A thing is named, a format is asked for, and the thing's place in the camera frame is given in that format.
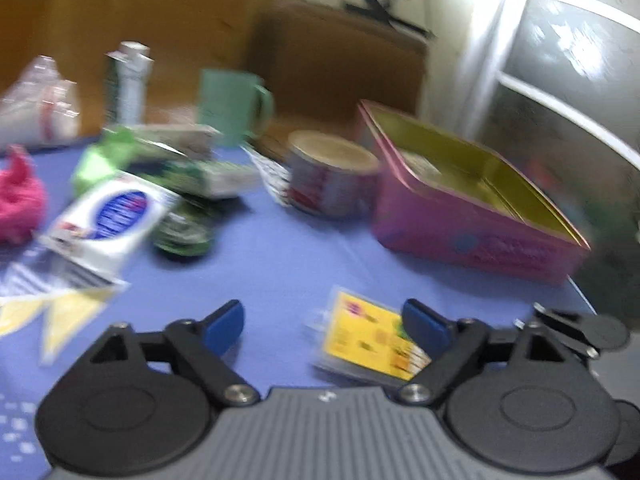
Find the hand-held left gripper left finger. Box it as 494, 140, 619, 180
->
89, 300, 261, 408

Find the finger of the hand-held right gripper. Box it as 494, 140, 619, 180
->
534, 302, 629, 359

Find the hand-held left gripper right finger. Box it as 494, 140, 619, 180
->
397, 299, 591, 406

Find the pink tin box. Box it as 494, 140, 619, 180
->
357, 99, 592, 287

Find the light green cloth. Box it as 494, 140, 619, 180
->
71, 127, 147, 197

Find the yellow card packet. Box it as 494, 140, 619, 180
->
308, 287, 432, 382

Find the dark green round packet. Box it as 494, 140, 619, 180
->
152, 199, 215, 261

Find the white green flat box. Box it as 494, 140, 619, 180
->
131, 124, 262, 200

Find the white packet with blue label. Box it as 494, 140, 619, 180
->
41, 172, 180, 282

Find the white patterned packet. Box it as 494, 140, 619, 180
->
244, 144, 292, 207

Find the yellow triangle patterned packet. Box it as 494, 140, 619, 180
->
0, 259, 128, 367

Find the round tin can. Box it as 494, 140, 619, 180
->
284, 130, 382, 219

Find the green mug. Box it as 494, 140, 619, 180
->
199, 69, 275, 147

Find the pink fluffy cloth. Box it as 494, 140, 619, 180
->
0, 144, 47, 244

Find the white green carton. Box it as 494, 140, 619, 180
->
104, 41, 154, 129

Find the frosted glass door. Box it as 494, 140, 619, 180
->
460, 0, 640, 321

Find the brown chair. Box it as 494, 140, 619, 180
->
254, 0, 429, 137

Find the clear plastic bag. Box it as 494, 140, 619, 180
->
0, 56, 82, 147

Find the brown wooden cabinet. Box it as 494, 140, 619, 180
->
0, 0, 311, 137

